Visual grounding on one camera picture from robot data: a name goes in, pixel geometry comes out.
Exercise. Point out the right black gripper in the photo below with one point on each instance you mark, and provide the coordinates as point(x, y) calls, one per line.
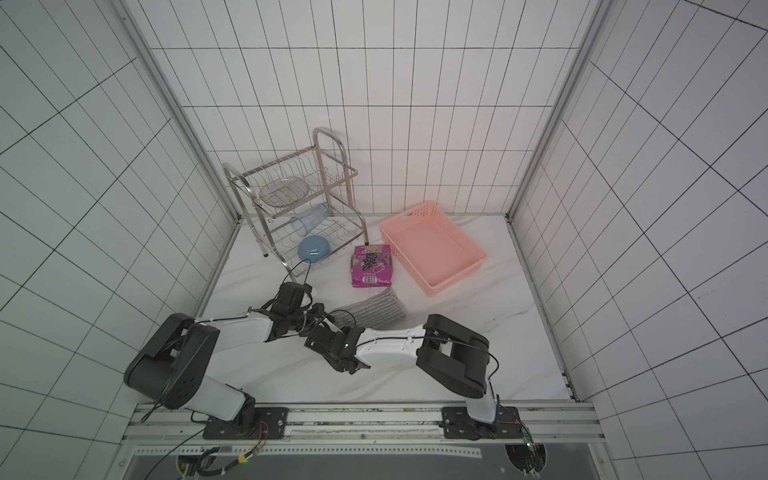
point(324, 339)

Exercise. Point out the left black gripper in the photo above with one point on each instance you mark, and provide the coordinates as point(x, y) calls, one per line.
point(318, 310)

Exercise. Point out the grey striped square dishcloth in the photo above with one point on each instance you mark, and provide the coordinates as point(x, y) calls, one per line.
point(376, 312)

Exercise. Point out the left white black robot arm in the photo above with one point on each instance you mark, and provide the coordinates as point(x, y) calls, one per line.
point(171, 369)

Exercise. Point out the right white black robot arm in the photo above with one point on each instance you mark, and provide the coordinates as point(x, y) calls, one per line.
point(448, 352)

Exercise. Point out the blue bowl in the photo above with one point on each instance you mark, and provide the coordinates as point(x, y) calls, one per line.
point(313, 249)

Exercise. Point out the purple snack packet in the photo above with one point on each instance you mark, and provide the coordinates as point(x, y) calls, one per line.
point(371, 266)

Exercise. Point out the clear blue plastic cup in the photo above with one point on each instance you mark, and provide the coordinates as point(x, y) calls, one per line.
point(306, 221)

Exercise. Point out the metal two-tier dish rack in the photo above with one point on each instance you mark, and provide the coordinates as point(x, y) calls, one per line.
point(325, 165)

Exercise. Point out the round metal strainer plate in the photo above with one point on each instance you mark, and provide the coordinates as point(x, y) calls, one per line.
point(284, 192)

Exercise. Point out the pink plastic basket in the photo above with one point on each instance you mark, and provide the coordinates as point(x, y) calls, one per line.
point(433, 249)

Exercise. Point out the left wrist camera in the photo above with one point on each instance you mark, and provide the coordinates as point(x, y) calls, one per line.
point(290, 297)

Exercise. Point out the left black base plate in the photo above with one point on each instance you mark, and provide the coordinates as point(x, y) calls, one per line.
point(257, 423)

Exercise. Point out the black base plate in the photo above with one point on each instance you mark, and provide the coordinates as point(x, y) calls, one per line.
point(458, 425)
point(257, 423)

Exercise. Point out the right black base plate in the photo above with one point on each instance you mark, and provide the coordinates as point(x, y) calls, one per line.
point(458, 425)

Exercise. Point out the aluminium mounting rail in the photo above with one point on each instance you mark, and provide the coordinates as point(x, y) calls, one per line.
point(319, 424)

